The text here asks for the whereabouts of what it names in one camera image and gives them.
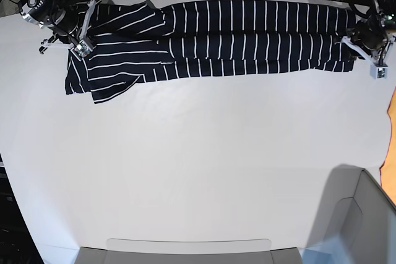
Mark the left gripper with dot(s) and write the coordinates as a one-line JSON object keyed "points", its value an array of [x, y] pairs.
{"points": [[371, 39]]}

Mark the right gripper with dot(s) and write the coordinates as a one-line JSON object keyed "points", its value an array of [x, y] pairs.
{"points": [[64, 23]]}

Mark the navy white striped T-shirt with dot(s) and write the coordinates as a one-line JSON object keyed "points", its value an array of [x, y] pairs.
{"points": [[214, 38]]}

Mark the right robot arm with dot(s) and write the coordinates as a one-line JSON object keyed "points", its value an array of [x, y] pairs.
{"points": [[37, 12]]}

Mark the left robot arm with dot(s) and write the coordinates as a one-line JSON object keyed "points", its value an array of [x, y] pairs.
{"points": [[373, 10]]}

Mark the orange cloth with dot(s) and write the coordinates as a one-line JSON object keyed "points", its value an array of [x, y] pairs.
{"points": [[388, 169]]}

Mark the white bin right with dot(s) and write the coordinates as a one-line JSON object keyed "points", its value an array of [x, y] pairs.
{"points": [[355, 221]]}

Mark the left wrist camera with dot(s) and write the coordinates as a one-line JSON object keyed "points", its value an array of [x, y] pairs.
{"points": [[379, 72]]}

